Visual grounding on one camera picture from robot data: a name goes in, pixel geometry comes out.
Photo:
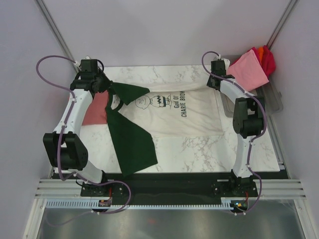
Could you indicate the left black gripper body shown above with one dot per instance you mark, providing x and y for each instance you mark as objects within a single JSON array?
[{"x": 104, "y": 83}]

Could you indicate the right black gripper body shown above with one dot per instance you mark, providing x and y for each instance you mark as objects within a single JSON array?
[{"x": 210, "y": 81}]

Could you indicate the white and green t-shirt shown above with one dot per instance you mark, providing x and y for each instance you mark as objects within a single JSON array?
[{"x": 136, "y": 115}]

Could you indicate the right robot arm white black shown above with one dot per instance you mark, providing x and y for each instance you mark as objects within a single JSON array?
[{"x": 249, "y": 119}]

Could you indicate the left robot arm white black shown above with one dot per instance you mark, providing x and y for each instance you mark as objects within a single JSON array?
[{"x": 64, "y": 148}]

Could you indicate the folded salmon red t-shirt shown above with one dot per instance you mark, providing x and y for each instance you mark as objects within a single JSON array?
[{"x": 96, "y": 113}]

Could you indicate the pink t-shirt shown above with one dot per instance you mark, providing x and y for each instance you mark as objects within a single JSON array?
[{"x": 248, "y": 71}]

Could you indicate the orange t-shirt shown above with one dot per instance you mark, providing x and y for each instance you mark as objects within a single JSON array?
[{"x": 261, "y": 52}]

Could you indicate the clear grey plastic bin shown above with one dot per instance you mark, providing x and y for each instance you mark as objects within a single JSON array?
[{"x": 268, "y": 91}]

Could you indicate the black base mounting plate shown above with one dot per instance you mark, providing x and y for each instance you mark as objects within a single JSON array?
[{"x": 181, "y": 187}]

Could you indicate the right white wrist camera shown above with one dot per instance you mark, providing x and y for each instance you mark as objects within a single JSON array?
[{"x": 222, "y": 64}]

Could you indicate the left aluminium frame post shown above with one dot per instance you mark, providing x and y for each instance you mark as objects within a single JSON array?
[{"x": 44, "y": 10}]

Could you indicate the aluminium frame post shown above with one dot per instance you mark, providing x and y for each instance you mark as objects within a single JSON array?
[
  {"x": 44, "y": 10},
  {"x": 281, "y": 23}
]

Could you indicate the right aluminium frame post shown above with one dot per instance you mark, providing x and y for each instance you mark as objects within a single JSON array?
[{"x": 281, "y": 23}]

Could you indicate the aluminium extrusion rail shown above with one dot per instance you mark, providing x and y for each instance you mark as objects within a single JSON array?
[{"x": 57, "y": 189}]

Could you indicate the white slotted cable duct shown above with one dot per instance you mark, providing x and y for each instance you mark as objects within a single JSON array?
[{"x": 113, "y": 204}]

